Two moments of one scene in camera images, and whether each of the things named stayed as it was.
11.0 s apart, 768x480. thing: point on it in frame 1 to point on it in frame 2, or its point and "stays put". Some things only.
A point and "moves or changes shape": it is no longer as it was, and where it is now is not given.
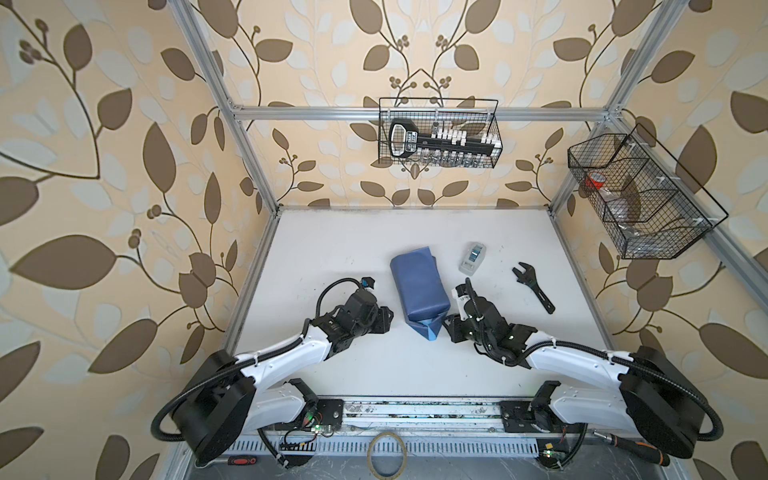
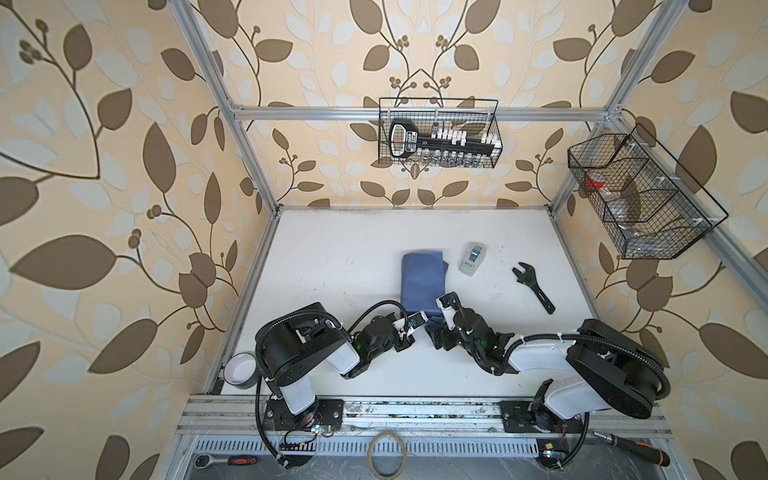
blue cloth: [423, 290] moves or changes shape
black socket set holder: [405, 140] stays put
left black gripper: [385, 319] to [404, 345]
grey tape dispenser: [471, 257] stays put
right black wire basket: [651, 206] stays put
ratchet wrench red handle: [242, 460] stays put
